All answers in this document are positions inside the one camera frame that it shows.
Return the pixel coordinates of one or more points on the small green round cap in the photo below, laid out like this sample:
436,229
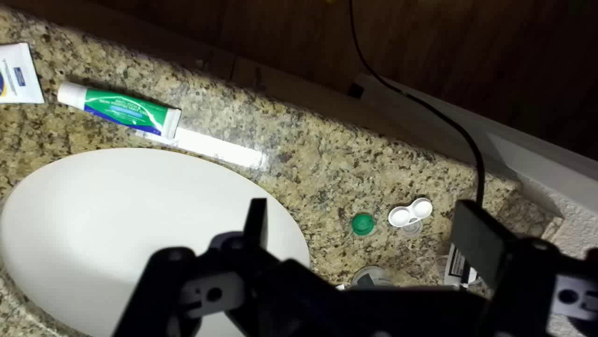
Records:
363,225

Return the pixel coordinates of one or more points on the green white toothpaste tube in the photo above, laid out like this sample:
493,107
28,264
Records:
123,109

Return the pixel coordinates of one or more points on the white oval sink basin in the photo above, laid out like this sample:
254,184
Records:
94,217

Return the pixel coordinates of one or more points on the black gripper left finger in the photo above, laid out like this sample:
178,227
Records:
187,292

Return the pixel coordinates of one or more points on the white contact lens case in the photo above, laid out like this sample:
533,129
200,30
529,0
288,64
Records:
408,212

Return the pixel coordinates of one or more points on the white printed paper tag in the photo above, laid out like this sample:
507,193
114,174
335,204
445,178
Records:
458,264

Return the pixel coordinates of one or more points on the white blue lotion tube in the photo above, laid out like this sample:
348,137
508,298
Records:
19,75

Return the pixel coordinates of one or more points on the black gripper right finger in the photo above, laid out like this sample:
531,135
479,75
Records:
535,281

